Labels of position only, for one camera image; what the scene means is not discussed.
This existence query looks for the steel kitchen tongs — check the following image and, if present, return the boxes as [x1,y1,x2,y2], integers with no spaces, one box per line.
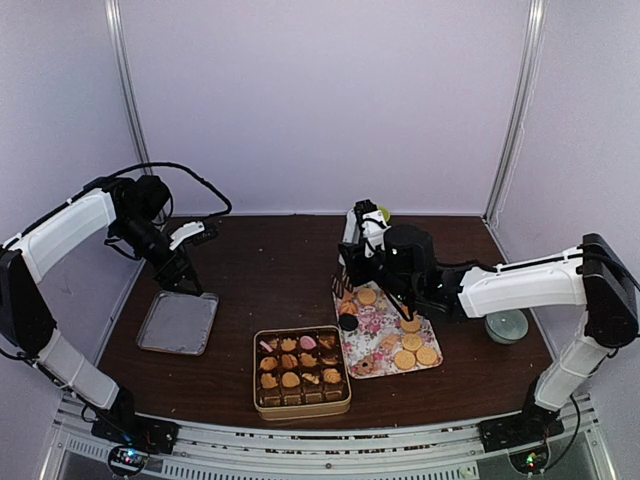
[331,209,360,299]

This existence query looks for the silver tin lid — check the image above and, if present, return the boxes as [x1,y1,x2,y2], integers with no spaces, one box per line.
[136,291,219,356]

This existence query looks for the pink round cookie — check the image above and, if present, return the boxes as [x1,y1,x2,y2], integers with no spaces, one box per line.
[259,340,273,352]
[299,335,317,350]

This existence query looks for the flower shaped cookie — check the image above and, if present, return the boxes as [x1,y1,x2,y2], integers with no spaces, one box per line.
[281,338,297,352]

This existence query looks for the orange sandwich cookie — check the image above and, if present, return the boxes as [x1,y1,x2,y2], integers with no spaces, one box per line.
[281,354,298,371]

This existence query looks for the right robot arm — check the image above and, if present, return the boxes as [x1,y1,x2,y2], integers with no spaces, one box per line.
[331,225,639,442]

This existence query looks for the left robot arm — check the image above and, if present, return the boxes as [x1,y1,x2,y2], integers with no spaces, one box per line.
[1,173,207,444]

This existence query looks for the black sandwich cookie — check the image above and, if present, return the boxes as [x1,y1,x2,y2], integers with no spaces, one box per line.
[338,314,359,332]

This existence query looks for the green plastic bowl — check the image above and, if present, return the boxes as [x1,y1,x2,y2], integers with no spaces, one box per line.
[378,206,391,224]

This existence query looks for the floral cookie tray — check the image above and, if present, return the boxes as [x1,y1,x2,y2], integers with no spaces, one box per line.
[332,282,443,380]

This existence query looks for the round golden biscuit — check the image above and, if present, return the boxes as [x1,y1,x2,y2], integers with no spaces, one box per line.
[415,346,439,366]
[394,350,417,371]

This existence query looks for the gold cookie tin box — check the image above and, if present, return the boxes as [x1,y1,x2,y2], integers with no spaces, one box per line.
[253,325,352,421]

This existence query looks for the pale ceramic bowl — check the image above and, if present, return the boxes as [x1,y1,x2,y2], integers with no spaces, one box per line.
[485,310,529,345]

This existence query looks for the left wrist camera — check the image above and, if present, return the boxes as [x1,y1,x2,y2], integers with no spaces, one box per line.
[169,221,219,251]

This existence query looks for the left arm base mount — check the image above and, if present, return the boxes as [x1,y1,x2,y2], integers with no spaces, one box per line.
[91,417,180,478]

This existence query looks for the front aluminium rail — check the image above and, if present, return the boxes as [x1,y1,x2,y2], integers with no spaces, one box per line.
[36,395,620,479]

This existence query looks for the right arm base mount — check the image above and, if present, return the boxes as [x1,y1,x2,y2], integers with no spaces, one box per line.
[478,414,565,474]

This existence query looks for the left aluminium frame post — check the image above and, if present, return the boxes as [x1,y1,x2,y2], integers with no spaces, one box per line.
[104,0,153,174]

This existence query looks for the aluminium frame post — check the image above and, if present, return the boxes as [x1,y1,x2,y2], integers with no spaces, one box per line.
[104,0,153,174]
[484,0,546,229]

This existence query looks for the right aluminium frame post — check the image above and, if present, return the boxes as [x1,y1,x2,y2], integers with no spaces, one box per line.
[484,0,546,229]

